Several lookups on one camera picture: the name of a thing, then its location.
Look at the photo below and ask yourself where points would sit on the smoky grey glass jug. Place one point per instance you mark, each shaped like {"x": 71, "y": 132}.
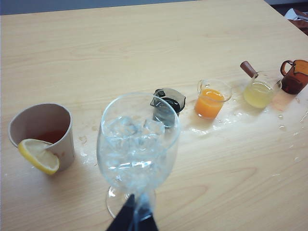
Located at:
{"x": 179, "y": 106}

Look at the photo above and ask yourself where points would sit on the translucent left gripper left finger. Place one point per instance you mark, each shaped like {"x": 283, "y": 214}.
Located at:
{"x": 124, "y": 216}

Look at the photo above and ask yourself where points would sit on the clear wine glass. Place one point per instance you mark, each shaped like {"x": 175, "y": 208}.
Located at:
{"x": 134, "y": 154}

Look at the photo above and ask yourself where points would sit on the beige paper cup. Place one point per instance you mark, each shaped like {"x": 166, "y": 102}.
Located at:
{"x": 65, "y": 144}

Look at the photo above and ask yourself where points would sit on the clear ice cubes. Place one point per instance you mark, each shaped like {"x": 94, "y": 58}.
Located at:
{"x": 132, "y": 134}

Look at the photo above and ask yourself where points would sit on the translucent left gripper right finger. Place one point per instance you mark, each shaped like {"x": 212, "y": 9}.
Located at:
{"x": 145, "y": 214}

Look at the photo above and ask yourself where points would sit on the amber glass measuring jug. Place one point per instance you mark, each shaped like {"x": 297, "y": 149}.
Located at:
{"x": 294, "y": 81}

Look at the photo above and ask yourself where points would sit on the clear beaker with orange juice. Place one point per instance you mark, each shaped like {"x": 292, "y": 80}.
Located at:
{"x": 209, "y": 103}

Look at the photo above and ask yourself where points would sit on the yellow lemon slice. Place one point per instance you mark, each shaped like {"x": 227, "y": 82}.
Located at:
{"x": 38, "y": 156}

